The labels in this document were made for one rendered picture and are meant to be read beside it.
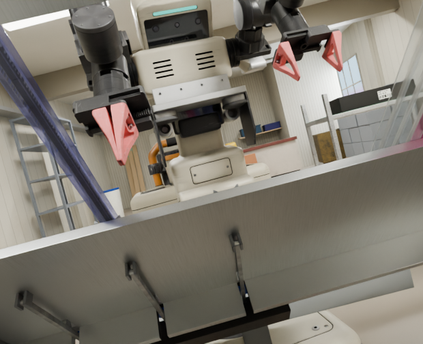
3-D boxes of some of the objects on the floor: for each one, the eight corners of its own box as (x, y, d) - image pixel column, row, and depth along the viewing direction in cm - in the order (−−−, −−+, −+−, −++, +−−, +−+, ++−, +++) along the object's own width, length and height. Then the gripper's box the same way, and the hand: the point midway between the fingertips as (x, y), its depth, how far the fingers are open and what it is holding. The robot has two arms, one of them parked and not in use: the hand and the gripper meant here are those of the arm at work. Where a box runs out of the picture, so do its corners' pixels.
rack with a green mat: (331, 238, 271) (299, 105, 266) (435, 209, 276) (406, 78, 271) (360, 254, 225) (322, 93, 220) (484, 218, 230) (449, 61, 226)
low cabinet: (283, 168, 989) (276, 140, 985) (305, 172, 761) (296, 136, 757) (222, 184, 989) (214, 156, 985) (225, 192, 762) (216, 156, 758)
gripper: (149, 91, 56) (164, 167, 47) (88, 106, 55) (93, 185, 47) (137, 58, 50) (152, 137, 42) (69, 74, 49) (71, 158, 41)
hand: (120, 158), depth 45 cm, fingers closed
